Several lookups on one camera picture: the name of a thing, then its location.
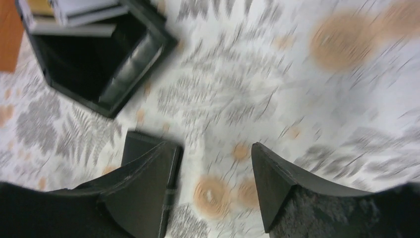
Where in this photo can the floral table mat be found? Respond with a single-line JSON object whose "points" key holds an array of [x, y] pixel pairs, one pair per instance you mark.
{"points": [[333, 85]]}

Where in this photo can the black leather card holder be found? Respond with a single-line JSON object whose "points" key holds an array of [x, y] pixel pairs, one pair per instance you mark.
{"points": [[148, 200]]}

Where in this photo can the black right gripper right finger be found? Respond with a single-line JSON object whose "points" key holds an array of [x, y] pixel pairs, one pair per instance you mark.
{"points": [[295, 203]]}

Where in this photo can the black plastic card box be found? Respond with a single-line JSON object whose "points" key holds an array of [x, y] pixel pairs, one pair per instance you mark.
{"points": [[103, 73]]}

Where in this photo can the orange compartment tray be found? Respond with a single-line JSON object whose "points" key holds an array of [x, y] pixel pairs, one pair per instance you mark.
{"points": [[11, 32]]}

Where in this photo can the white card stack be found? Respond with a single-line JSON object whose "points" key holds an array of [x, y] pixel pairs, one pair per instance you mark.
{"points": [[80, 18]]}

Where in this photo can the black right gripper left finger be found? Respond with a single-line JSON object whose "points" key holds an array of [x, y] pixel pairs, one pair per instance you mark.
{"points": [[88, 211]]}

